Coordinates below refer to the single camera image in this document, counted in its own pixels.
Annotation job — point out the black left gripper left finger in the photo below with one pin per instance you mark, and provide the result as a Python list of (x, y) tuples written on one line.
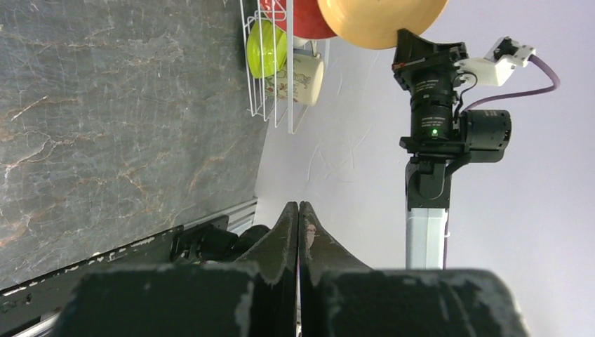
[(231, 285)]

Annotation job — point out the white wire dish rack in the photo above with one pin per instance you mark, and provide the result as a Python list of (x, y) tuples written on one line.
[(275, 110)]

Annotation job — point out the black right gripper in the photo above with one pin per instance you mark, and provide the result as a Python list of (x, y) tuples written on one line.
[(426, 70)]

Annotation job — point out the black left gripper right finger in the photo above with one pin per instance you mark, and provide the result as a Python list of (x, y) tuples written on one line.
[(342, 296)]

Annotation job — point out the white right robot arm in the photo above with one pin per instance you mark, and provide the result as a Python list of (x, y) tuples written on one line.
[(477, 136)]

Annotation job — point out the orange plate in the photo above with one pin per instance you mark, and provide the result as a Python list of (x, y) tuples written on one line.
[(373, 24)]

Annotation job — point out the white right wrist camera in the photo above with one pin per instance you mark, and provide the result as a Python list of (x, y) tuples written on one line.
[(497, 60)]

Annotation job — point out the green interior mug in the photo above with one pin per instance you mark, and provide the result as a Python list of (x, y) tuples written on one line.
[(308, 73)]

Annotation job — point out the teal rimmed red plate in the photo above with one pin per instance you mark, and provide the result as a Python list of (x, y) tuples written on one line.
[(304, 15)]

